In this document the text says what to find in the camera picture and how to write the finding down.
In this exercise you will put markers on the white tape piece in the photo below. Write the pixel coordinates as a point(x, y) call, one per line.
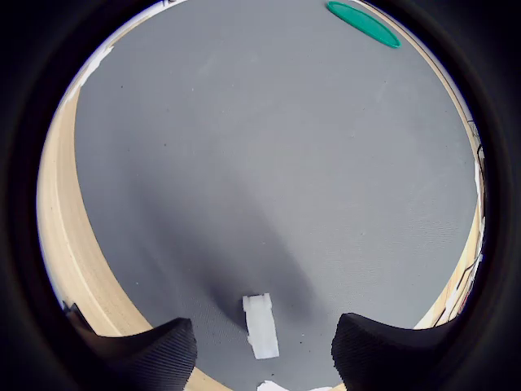
point(91, 71)
point(478, 179)
point(281, 386)

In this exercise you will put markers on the small white plastic terminal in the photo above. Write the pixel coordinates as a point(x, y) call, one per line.
point(261, 326)

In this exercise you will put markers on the round green lid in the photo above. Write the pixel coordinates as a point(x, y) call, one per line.
point(362, 24)

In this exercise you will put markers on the dark grey mat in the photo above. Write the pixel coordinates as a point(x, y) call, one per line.
point(264, 163)

